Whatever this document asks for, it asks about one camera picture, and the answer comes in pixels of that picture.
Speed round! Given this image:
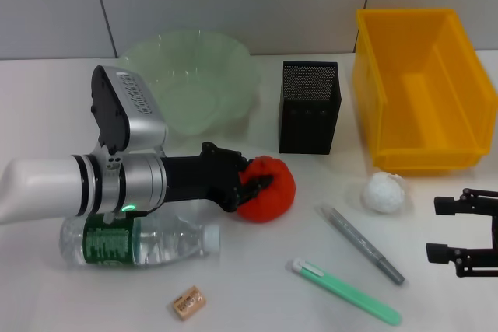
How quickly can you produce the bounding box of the yellow plastic bin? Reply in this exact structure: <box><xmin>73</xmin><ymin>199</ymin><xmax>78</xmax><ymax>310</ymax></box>
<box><xmin>352</xmin><ymin>8</ymin><xmax>498</xmax><ymax>176</ymax></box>

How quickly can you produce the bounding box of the grey marker pen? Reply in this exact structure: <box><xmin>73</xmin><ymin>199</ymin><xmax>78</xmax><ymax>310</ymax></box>
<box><xmin>321</xmin><ymin>205</ymin><xmax>406</xmax><ymax>286</ymax></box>

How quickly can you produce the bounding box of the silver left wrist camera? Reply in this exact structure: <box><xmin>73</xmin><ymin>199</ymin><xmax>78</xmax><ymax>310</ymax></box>
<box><xmin>89</xmin><ymin>65</ymin><xmax>168</xmax><ymax>162</ymax></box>

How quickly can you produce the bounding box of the tan eraser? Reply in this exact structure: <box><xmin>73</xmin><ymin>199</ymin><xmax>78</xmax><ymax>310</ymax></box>
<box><xmin>170</xmin><ymin>286</ymin><xmax>208</xmax><ymax>321</ymax></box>

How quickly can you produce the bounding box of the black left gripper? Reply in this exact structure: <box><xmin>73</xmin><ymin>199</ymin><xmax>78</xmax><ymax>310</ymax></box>
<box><xmin>161</xmin><ymin>141</ymin><xmax>275</xmax><ymax>212</ymax></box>

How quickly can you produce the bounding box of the black mesh pen holder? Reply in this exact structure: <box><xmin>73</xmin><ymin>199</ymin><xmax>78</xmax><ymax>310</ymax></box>
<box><xmin>278</xmin><ymin>60</ymin><xmax>342</xmax><ymax>155</ymax></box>

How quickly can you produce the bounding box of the red tomato-shaped plush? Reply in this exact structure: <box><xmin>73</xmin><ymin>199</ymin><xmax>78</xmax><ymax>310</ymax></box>
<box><xmin>235</xmin><ymin>156</ymin><xmax>296</xmax><ymax>223</ymax></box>

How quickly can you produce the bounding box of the pale green glass fruit bowl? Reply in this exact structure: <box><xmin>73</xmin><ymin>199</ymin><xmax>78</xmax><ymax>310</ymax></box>
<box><xmin>120</xmin><ymin>28</ymin><xmax>261</xmax><ymax>138</ymax></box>

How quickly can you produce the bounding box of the clear green-label water bottle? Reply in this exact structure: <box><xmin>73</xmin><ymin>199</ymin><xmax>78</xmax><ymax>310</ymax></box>
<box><xmin>58</xmin><ymin>213</ymin><xmax>222</xmax><ymax>269</ymax></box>

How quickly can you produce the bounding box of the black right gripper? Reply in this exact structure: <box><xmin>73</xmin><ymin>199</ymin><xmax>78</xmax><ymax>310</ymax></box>
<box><xmin>426</xmin><ymin>187</ymin><xmax>498</xmax><ymax>278</ymax></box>

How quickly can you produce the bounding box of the white paper ball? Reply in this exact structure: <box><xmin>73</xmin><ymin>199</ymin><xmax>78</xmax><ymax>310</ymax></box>
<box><xmin>362</xmin><ymin>171</ymin><xmax>405</xmax><ymax>215</ymax></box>

